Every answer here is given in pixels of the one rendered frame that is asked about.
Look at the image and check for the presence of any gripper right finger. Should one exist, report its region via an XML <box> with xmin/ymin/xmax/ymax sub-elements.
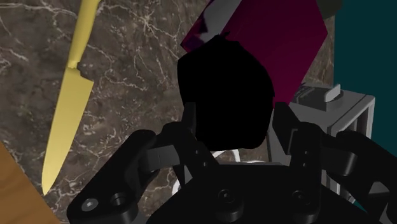
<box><xmin>274</xmin><ymin>101</ymin><xmax>397</xmax><ymax>224</ymax></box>

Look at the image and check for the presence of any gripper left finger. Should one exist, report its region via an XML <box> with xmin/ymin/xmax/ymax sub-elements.
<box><xmin>66</xmin><ymin>101</ymin><xmax>218</xmax><ymax>224</ymax></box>

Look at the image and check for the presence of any grey box-shaped appliance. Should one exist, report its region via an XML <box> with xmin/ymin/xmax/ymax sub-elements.
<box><xmin>267</xmin><ymin>83</ymin><xmax>377</xmax><ymax>202</ymax></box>

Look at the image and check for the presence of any yellow kitchen knife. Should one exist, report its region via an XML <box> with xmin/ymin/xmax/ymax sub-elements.
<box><xmin>41</xmin><ymin>0</ymin><xmax>102</xmax><ymax>196</ymax></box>

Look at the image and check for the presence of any black apple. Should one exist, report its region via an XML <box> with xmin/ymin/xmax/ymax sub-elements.
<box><xmin>176</xmin><ymin>34</ymin><xmax>276</xmax><ymax>150</ymax></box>

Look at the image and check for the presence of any magenta box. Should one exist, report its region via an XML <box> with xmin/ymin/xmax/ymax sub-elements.
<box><xmin>180</xmin><ymin>0</ymin><xmax>329</xmax><ymax>107</ymax></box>

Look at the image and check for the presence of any dark grey round object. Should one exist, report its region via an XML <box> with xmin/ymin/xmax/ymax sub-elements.
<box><xmin>316</xmin><ymin>0</ymin><xmax>344</xmax><ymax>20</ymax></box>

